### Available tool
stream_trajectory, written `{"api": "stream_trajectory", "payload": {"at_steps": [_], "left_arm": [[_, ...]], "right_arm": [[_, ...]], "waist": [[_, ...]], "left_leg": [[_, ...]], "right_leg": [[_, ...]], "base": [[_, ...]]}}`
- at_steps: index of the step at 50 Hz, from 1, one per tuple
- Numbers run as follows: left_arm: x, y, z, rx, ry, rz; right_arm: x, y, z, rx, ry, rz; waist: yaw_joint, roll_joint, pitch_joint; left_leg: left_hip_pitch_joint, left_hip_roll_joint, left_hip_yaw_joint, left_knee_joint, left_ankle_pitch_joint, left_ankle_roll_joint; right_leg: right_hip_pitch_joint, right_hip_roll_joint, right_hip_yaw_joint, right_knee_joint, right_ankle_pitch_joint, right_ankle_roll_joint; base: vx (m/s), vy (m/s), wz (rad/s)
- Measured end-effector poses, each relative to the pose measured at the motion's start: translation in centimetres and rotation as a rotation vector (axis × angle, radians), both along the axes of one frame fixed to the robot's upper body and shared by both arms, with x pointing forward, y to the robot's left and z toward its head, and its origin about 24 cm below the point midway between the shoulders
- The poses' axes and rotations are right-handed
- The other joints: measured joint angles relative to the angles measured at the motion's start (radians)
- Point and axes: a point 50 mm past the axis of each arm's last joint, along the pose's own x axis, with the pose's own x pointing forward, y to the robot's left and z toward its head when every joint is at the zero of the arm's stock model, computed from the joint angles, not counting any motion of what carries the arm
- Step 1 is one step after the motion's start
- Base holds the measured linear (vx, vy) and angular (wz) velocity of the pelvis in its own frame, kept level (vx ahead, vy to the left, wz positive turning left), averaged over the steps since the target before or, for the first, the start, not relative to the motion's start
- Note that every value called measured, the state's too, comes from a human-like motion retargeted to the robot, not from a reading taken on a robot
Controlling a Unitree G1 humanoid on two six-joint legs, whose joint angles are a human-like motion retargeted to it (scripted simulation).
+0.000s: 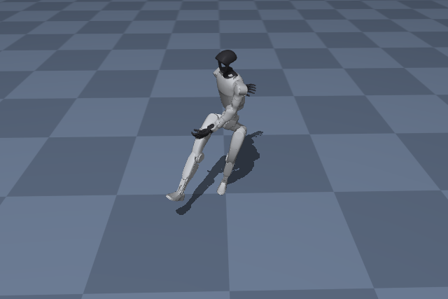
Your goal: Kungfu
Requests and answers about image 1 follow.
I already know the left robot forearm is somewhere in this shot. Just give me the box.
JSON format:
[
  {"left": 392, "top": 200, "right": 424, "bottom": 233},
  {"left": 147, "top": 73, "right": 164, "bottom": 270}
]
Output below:
[{"left": 211, "top": 109, "right": 234, "bottom": 132}]

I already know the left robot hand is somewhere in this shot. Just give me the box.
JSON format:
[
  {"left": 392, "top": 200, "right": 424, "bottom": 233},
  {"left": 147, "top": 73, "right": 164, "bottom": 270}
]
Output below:
[{"left": 191, "top": 124, "right": 214, "bottom": 139}]

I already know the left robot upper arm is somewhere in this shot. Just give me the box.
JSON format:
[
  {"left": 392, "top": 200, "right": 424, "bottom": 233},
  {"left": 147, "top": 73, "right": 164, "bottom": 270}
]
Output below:
[{"left": 225, "top": 81, "right": 248, "bottom": 114}]

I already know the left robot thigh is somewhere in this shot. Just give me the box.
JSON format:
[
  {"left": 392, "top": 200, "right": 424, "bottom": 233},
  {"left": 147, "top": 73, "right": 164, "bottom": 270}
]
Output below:
[{"left": 225, "top": 122, "right": 247, "bottom": 164}]

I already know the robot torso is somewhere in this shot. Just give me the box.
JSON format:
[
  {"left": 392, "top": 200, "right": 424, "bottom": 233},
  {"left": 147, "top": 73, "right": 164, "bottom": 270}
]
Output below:
[{"left": 216, "top": 71, "right": 245, "bottom": 131}]

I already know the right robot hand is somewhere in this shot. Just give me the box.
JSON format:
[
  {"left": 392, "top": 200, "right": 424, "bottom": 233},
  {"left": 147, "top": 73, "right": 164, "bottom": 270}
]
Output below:
[{"left": 246, "top": 84, "right": 256, "bottom": 96}]

